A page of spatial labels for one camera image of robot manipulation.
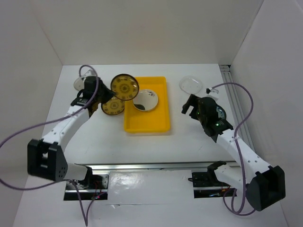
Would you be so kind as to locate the yellow brown patterned plate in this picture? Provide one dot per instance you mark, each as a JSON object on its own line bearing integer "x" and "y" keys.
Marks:
{"x": 125, "y": 87}
{"x": 114, "y": 106}

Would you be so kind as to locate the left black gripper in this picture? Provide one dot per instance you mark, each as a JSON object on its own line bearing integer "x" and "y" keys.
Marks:
{"x": 109, "y": 93}

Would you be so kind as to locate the clear glass plate left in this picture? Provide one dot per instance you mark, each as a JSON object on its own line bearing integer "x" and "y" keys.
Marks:
{"x": 79, "y": 83}

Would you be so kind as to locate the cream plate black flower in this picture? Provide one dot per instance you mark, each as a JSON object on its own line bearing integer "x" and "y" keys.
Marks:
{"x": 146, "y": 100}

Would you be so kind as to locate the aluminium rail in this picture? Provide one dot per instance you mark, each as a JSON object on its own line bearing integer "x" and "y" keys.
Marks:
{"x": 132, "y": 167}
{"x": 235, "y": 103}

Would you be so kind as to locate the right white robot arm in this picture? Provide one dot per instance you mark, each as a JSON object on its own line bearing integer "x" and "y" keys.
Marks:
{"x": 262, "y": 184}

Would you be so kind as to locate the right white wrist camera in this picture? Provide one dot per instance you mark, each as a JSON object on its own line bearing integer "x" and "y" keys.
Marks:
{"x": 212, "y": 93}

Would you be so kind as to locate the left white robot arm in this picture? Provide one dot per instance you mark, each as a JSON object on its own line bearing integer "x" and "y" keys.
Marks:
{"x": 45, "y": 157}

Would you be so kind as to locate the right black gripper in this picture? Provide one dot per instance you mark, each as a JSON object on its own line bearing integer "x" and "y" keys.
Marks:
{"x": 192, "y": 101}

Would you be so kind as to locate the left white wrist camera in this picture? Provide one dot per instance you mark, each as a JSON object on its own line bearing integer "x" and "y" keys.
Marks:
{"x": 87, "y": 74}

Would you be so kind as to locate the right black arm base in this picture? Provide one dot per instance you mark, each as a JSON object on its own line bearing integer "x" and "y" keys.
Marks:
{"x": 203, "y": 187}

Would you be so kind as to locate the clear glass plate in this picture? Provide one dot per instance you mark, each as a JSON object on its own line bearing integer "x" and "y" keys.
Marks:
{"x": 79, "y": 83}
{"x": 190, "y": 85}

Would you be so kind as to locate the right side aluminium rail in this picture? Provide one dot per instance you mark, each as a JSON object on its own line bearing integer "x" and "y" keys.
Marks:
{"x": 235, "y": 103}

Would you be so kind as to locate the clear glass plate right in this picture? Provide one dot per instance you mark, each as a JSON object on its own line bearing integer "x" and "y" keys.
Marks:
{"x": 190, "y": 85}

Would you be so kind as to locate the teal green plate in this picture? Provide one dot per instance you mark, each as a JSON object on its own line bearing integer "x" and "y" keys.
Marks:
{"x": 221, "y": 112}

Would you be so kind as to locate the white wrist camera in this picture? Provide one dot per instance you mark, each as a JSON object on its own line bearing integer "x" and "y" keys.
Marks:
{"x": 212, "y": 93}
{"x": 87, "y": 74}

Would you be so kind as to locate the front aluminium rail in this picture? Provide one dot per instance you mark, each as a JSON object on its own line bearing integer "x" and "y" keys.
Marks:
{"x": 132, "y": 167}

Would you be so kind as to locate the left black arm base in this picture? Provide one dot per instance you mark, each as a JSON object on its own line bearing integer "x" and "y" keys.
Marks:
{"x": 96, "y": 188}

